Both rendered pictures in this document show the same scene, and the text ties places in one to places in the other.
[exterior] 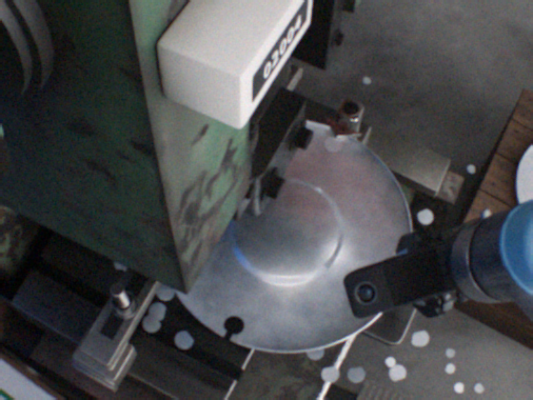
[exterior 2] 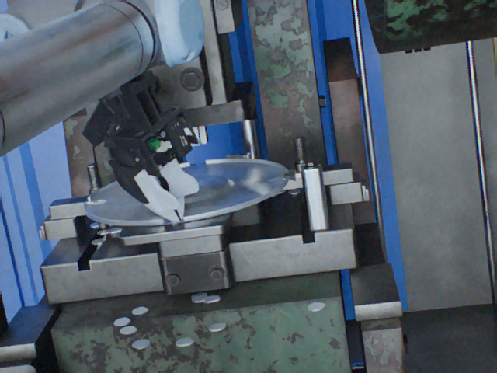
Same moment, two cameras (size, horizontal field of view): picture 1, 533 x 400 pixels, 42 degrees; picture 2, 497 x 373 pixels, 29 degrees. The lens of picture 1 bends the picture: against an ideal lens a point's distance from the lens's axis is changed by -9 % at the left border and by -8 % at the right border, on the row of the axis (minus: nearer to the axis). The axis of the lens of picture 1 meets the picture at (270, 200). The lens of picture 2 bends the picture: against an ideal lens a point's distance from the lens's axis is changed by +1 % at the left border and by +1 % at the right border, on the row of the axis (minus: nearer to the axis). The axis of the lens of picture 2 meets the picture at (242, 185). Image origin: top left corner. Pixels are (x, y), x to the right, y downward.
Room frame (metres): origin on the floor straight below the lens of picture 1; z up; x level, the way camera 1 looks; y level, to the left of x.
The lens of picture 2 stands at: (0.03, -1.29, 1.13)
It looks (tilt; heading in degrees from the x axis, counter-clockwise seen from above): 15 degrees down; 72
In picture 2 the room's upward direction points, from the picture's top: 9 degrees counter-clockwise
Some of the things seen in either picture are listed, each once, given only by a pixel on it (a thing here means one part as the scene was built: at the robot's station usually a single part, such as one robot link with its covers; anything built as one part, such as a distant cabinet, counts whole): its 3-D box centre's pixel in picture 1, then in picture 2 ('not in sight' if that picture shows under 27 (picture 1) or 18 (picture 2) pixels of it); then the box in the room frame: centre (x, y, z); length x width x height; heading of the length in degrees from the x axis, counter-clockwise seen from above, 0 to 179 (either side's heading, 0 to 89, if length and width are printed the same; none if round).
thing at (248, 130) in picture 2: not in sight; (249, 137); (0.50, 0.12, 0.81); 0.02 x 0.02 x 0.14; 66
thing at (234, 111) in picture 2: not in sight; (189, 116); (0.40, 0.10, 0.86); 0.20 x 0.16 x 0.05; 156
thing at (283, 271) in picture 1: (286, 230); (186, 189); (0.35, -0.02, 0.78); 0.29 x 0.29 x 0.01
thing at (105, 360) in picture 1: (120, 310); (92, 196); (0.25, 0.16, 0.76); 0.17 x 0.06 x 0.10; 156
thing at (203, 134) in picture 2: not in sight; (189, 132); (0.40, 0.09, 0.84); 0.05 x 0.03 x 0.04; 156
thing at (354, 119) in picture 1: (346, 126); (314, 194); (0.51, -0.09, 0.75); 0.03 x 0.03 x 0.10; 66
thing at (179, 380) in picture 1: (194, 222); (207, 233); (0.40, 0.10, 0.68); 0.45 x 0.30 x 0.06; 156
